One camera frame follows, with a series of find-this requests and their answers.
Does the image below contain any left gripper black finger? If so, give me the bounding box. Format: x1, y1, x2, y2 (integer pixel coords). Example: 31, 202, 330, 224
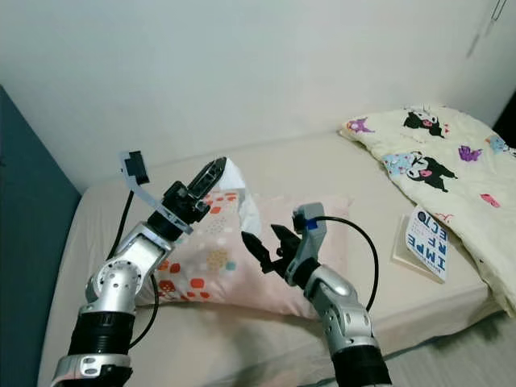
192, 158, 225, 191
202, 162, 228, 201

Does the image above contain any white tissue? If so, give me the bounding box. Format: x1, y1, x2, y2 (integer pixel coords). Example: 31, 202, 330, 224
214, 157, 263, 235

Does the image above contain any pink dotted pillow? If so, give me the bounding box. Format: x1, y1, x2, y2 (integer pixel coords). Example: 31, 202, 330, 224
129, 187, 352, 319

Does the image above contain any white book with blue letters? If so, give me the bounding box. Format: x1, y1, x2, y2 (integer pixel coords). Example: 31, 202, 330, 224
391, 204, 450, 283

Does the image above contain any beige mattress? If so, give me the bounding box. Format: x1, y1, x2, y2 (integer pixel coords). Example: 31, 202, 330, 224
36, 129, 505, 387

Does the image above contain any blue upholstered headboard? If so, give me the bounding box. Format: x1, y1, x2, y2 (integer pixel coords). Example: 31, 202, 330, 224
0, 85, 83, 387

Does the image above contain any cream cartoon print duvet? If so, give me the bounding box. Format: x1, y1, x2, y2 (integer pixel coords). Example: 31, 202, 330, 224
339, 103, 516, 315

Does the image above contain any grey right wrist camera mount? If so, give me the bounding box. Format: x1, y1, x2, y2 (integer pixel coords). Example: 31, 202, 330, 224
286, 203, 327, 287

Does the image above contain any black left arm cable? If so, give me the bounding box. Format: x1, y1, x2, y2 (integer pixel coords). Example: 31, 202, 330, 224
113, 189, 162, 347

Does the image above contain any grey metal door handle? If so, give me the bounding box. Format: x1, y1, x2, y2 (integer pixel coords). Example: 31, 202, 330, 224
488, 0, 507, 33

